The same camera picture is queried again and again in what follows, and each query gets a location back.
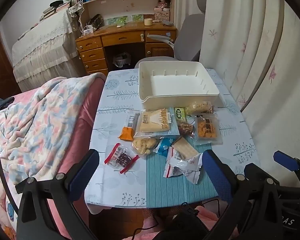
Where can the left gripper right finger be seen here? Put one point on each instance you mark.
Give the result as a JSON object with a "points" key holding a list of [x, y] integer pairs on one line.
{"points": [[253, 205]]}

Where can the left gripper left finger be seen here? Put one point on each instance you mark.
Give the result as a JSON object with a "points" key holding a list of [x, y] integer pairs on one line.
{"points": [[35, 219]]}

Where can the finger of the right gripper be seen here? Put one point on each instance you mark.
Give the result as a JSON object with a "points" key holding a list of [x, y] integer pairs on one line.
{"points": [[290, 163]]}

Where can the orange crab noodle snack packet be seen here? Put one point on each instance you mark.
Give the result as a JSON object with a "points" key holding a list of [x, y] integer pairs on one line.
{"points": [[206, 129]]}

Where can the brown cracker packet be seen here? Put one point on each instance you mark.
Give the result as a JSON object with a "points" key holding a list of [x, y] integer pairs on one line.
{"points": [[185, 149]]}

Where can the white red snack packet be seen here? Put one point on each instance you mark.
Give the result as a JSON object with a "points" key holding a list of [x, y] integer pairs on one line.
{"points": [[176, 166]]}

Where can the red edged dark plum packet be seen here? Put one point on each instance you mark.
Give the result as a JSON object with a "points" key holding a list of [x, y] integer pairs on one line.
{"points": [[121, 158]]}

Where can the blue snowflake snack packet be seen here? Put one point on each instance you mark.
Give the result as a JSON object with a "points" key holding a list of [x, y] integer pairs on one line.
{"points": [[163, 146]]}

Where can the green candy packet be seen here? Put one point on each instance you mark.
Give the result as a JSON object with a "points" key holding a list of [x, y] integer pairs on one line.
{"points": [[180, 114]]}

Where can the orange grey snack bar packet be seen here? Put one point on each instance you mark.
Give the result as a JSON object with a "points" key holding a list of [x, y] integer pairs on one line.
{"points": [[128, 130]]}

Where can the pale crumbly cookie packet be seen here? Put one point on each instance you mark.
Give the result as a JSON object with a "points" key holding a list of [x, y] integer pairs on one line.
{"points": [[144, 146]]}

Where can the large beige cake packet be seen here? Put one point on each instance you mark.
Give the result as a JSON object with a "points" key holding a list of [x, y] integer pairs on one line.
{"points": [[157, 124]]}

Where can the mixed nuts clear packet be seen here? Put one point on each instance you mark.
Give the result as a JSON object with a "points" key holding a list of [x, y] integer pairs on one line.
{"points": [[185, 129]]}

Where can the floral pastel blanket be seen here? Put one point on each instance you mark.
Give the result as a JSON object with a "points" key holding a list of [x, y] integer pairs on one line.
{"points": [[43, 132]]}

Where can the patterned light blue tablecloth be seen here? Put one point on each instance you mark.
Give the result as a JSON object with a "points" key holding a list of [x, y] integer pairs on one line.
{"points": [[144, 184]]}

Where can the white floral curtain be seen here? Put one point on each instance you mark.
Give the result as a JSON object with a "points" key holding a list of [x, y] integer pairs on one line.
{"points": [[254, 47]]}

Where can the brown wooden door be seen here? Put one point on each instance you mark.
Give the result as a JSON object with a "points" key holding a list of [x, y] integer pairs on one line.
{"points": [[8, 84]]}

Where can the white plastic storage bin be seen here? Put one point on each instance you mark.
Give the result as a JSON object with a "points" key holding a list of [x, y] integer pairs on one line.
{"points": [[164, 84]]}

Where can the grey office chair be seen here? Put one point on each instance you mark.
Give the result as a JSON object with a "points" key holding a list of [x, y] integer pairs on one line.
{"points": [[188, 43]]}

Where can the lace covered cabinet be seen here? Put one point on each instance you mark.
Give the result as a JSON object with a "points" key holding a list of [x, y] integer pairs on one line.
{"points": [[47, 51]]}

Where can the black trash bag bin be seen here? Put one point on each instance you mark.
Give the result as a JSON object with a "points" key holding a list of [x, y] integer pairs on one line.
{"points": [[121, 60]]}

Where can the wooden desk with drawers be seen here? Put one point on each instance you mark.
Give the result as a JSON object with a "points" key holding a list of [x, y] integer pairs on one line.
{"points": [[97, 50]]}

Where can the beige tape roll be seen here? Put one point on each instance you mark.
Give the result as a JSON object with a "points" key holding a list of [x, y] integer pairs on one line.
{"points": [[148, 21]]}

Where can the doll on desk shelf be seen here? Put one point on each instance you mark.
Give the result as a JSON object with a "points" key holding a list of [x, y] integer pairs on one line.
{"points": [[163, 5]]}

